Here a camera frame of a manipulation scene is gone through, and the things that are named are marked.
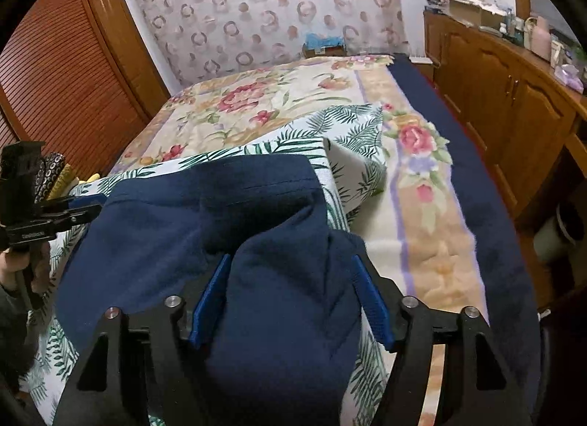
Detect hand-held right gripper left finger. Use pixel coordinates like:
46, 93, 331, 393
52, 253, 232, 426

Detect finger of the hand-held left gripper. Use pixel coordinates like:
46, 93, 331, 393
41, 194, 107, 212
41, 205, 102, 226

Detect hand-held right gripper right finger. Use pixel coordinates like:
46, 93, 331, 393
351, 254, 535, 426

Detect navy blue printed t-shirt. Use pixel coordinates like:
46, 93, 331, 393
54, 154, 370, 426

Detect person's left forearm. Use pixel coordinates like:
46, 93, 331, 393
0, 286, 42, 390

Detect person's left hand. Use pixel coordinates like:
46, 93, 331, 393
0, 243, 51, 294

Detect yellow plush pillow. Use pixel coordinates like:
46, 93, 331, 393
46, 165, 102, 200

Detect dark circle-patterned cushion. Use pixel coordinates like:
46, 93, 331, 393
32, 151, 69, 202

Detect wooden slatted wardrobe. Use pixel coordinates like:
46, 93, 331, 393
0, 0, 170, 170

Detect navy bed sheet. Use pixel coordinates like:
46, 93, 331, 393
387, 52, 542, 426

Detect leaf-print cloth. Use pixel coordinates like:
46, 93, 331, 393
25, 104, 390, 426

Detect grey cylindrical bin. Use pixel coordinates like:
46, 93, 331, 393
532, 201, 583, 262

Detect floral blanket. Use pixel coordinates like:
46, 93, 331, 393
112, 55, 487, 426

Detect wooden sideboard cabinet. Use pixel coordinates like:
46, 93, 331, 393
423, 9, 587, 308

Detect small wooden box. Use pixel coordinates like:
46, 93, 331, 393
303, 43, 347, 59

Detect circle-print sheer curtain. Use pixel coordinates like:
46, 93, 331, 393
117, 0, 409, 88

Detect purple tissue pack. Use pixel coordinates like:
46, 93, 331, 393
554, 64, 585, 90

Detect cardboard box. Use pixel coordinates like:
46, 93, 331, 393
447, 0, 503, 30

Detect pink thermos jug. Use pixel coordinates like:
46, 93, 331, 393
525, 16, 553, 60

